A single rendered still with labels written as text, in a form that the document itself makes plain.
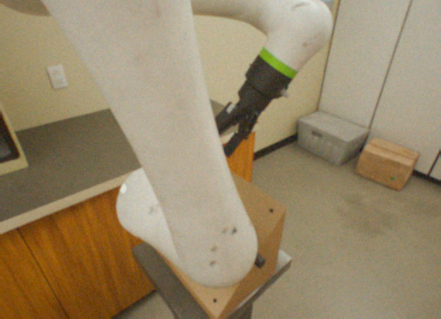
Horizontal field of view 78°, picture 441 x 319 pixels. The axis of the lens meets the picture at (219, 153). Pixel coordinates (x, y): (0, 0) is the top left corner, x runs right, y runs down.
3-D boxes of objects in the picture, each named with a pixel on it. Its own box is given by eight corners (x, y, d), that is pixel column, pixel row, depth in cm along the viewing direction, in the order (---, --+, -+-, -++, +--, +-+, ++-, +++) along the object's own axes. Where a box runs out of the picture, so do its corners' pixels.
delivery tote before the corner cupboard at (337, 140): (291, 145, 310) (296, 118, 292) (314, 135, 331) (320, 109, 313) (339, 170, 269) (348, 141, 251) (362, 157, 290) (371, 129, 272)
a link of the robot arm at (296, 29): (338, 5, 45) (350, 25, 54) (283, -29, 50) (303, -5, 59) (284, 77, 51) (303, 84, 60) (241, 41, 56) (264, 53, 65)
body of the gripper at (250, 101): (263, 97, 56) (239, 132, 60) (279, 99, 63) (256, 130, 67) (239, 76, 58) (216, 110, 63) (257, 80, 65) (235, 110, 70)
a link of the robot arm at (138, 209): (209, 260, 58) (142, 254, 43) (165, 227, 67) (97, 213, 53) (236, 203, 59) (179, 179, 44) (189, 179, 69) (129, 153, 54)
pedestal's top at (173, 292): (290, 267, 77) (292, 258, 75) (200, 353, 59) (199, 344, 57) (216, 207, 97) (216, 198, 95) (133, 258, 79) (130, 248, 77)
